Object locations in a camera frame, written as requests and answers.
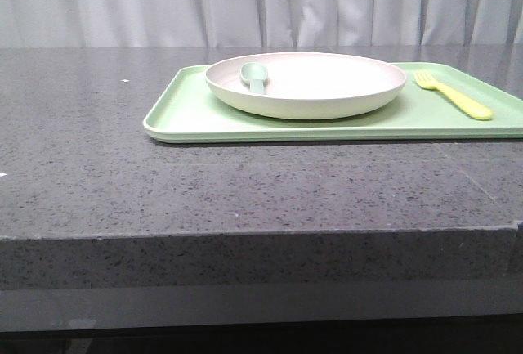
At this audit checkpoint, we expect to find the white curtain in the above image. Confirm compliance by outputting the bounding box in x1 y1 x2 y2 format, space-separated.
1 0 522 48

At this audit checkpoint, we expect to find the teal plastic spoon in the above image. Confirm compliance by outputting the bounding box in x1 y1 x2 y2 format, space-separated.
240 62 268 95

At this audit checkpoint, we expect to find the light green tray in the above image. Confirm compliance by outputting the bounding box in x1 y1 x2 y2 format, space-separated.
143 62 522 143

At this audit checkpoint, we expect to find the white round plate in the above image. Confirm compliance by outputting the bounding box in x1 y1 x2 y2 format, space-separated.
205 52 407 120

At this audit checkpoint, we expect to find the yellow plastic fork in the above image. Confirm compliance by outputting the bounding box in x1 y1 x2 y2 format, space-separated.
413 69 494 121

